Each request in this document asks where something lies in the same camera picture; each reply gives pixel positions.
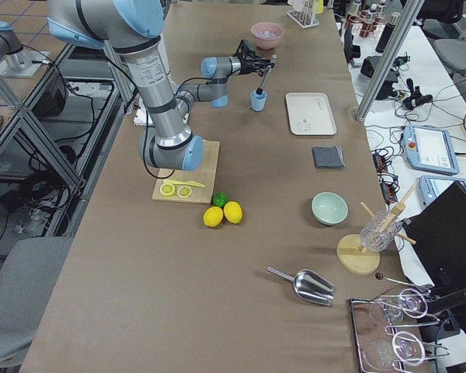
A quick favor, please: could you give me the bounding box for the light blue plastic cup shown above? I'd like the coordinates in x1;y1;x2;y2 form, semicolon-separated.
251;89;267;112

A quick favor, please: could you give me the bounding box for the black monitor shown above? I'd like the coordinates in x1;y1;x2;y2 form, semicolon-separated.
402;180;466;312

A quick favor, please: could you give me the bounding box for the green lime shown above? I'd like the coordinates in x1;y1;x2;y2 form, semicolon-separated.
212;192;228;208

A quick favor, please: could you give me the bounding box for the lemon slice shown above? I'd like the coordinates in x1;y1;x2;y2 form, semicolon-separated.
177;185;193;198
159;183;176;197

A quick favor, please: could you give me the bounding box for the black glass tray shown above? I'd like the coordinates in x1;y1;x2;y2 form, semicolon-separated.
347;285;451;373

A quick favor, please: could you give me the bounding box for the cream rabbit tray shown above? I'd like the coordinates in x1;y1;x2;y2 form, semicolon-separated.
285;92;337;136

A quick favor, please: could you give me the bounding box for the yellow lemon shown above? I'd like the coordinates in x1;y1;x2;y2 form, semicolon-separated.
203;206;224;228
223;200;243;224

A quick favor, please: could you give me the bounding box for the yellow plastic knife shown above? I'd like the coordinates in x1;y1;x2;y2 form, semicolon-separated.
163;179;206;188

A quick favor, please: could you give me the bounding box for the clear glass on stand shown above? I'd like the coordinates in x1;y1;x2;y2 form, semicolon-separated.
359;211;401;252

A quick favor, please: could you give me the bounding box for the wooden mug tree stand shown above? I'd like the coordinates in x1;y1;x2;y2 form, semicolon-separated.
337;185;416;275

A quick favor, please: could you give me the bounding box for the grey office chair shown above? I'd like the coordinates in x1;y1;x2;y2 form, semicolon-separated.
0;237;73;368

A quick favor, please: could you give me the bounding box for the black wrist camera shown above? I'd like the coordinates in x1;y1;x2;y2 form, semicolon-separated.
233;39;256;60

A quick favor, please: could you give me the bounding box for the white wire cup rack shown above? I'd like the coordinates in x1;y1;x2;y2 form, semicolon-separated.
287;0;319;29

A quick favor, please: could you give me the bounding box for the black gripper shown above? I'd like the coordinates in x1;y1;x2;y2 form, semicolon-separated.
238;55;276;75

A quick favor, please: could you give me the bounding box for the pink bowl of ice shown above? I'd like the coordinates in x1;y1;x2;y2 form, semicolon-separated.
251;22;284;50

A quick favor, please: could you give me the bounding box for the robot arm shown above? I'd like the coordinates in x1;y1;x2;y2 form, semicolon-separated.
47;1;275;171
0;21;50;78

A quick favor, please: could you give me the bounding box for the blue teach pendant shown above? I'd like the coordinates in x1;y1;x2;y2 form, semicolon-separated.
419;175;466;207
402;124;460;175

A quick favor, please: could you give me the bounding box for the mint green bowl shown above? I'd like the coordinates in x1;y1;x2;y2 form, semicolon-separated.
311;191;349;225

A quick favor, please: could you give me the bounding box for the steel muddler black tip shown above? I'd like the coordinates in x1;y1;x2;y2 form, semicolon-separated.
256;54;277;96

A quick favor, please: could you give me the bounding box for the steel ice scoop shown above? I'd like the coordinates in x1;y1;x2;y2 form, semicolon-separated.
266;267;335;306

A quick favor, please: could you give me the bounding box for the wooden cutting board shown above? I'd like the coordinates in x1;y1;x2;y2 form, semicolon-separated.
151;141;220;204

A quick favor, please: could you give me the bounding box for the grey folded cloth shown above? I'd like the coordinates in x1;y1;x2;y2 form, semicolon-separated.
311;145;345;169

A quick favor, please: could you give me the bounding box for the aluminium frame post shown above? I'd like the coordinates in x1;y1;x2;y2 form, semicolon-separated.
354;0;424;122

